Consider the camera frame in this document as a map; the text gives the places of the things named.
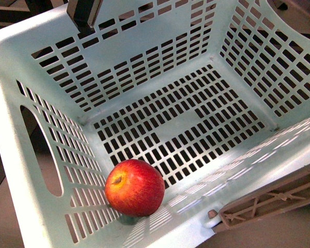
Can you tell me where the light blue plastic basket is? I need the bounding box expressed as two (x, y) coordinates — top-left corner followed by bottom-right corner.
(0, 1), (310, 247)

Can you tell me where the red yellow apple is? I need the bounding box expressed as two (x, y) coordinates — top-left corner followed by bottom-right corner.
(105, 159), (165, 217)

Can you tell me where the brown basket handle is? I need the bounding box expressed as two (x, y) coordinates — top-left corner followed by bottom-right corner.
(212, 164), (310, 233)

